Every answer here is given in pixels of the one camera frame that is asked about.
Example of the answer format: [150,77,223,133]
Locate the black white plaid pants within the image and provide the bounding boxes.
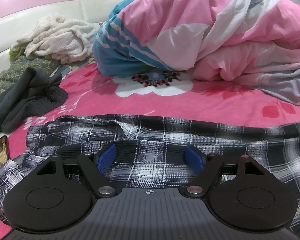
[0,115,300,239]

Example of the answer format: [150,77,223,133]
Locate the pink floral bed blanket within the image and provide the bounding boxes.
[8,64,300,233]

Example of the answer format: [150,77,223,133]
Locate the dark grey garment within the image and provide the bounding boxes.
[0,67,68,133]

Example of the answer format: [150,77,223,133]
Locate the cream white fleece blanket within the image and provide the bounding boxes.
[9,13,96,64]

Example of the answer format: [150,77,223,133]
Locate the green patterned pillow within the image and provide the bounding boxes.
[0,47,61,95]

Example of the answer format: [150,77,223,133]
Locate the pink blue patterned duvet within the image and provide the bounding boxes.
[93,0,300,106]

